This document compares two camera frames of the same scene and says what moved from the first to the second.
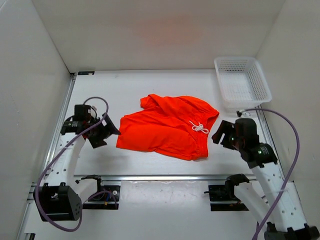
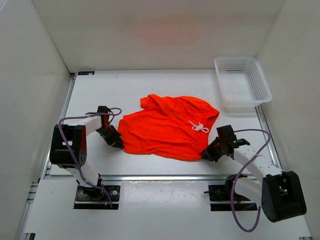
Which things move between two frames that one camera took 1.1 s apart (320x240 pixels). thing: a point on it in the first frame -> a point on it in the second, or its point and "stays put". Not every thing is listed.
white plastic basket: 243,84 stays put
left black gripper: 107,130 -> 113,142
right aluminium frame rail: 269,137 stays put
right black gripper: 225,127 -> 209,151
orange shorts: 175,125 stays put
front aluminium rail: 164,178 stays put
